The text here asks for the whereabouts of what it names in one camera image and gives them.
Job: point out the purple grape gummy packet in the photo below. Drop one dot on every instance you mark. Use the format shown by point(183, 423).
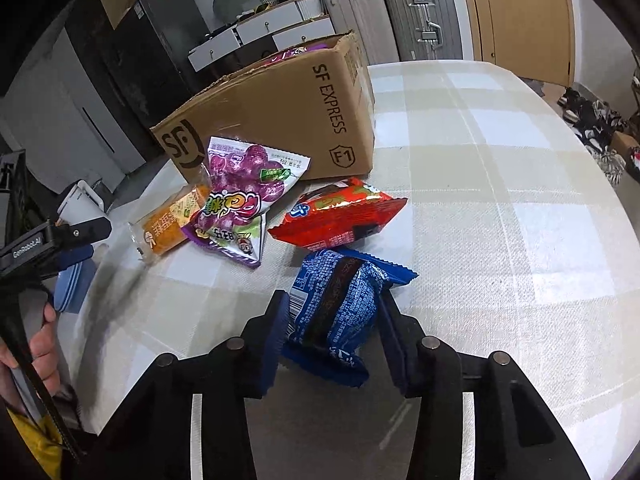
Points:
point(240, 180)

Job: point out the white drawer desk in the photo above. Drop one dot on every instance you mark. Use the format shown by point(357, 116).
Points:
point(260, 30)

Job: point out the silver suitcase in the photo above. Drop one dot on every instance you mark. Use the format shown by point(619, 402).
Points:
point(422, 17)

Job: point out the white electric kettle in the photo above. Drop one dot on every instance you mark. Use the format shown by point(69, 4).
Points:
point(80, 202)

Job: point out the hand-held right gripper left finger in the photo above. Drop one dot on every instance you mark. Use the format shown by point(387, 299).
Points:
point(272, 350)

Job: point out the orange cake packet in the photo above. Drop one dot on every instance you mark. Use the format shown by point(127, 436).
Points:
point(165, 227)

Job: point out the beige suitcase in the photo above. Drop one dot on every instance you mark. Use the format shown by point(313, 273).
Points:
point(360, 20)

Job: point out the black metal rack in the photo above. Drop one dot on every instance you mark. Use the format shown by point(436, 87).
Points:
point(12, 195)

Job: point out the white plastic basket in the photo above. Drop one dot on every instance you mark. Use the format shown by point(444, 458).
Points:
point(264, 0)

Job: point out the black refrigerator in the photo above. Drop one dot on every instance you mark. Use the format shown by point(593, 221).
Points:
point(160, 45)

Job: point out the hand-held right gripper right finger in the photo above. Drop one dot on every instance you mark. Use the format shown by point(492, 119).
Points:
point(395, 350)

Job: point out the pile of shoes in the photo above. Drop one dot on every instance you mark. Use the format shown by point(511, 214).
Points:
point(600, 125)

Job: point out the red cookie packet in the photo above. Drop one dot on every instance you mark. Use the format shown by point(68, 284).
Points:
point(340, 215)

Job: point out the blue bowl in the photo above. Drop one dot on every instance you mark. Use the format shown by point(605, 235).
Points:
point(75, 290)

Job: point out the wooden door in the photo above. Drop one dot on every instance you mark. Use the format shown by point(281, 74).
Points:
point(520, 15)

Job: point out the person's left hand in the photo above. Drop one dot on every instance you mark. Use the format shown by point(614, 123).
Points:
point(45, 340)

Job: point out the blue cookie packet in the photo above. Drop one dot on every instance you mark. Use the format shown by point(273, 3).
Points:
point(340, 305)

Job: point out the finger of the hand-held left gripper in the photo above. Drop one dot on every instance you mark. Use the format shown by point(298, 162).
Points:
point(75, 259)
point(82, 230)

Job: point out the white cabinet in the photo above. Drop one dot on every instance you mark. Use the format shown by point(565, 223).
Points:
point(55, 125)

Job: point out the black wardrobe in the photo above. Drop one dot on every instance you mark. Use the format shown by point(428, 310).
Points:
point(95, 60)

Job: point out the brown cardboard box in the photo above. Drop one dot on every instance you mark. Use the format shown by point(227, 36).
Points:
point(280, 110)

